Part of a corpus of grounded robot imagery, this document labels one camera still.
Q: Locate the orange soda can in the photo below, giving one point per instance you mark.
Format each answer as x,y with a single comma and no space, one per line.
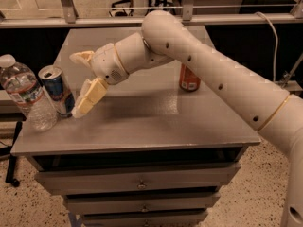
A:
188,81

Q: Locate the blue silver redbull can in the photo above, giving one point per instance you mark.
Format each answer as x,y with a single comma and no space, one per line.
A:
53,79

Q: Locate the clear plastic water bottle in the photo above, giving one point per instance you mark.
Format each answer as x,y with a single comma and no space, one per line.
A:
24,89

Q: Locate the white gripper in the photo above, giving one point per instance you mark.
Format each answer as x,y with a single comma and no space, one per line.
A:
106,63

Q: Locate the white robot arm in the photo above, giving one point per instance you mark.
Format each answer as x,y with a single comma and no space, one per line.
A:
273,112

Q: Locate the grey drawer cabinet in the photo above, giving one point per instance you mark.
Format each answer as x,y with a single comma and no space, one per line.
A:
148,155

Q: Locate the metal railing frame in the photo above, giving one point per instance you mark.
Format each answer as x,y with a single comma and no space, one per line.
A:
103,13

